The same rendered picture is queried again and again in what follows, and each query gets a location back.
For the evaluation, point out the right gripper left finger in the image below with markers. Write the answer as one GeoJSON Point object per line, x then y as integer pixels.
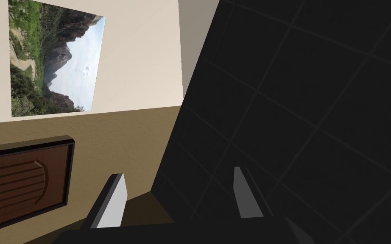
{"type": "Point", "coordinates": [112, 206]}

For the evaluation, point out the brown wooden door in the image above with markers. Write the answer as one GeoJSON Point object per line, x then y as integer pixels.
{"type": "Point", "coordinates": [19, 186]}

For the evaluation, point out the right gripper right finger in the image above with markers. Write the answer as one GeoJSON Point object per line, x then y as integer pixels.
{"type": "Point", "coordinates": [248, 200]}

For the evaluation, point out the mountain landscape wall picture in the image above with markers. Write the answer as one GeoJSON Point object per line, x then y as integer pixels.
{"type": "Point", "coordinates": [54, 57]}

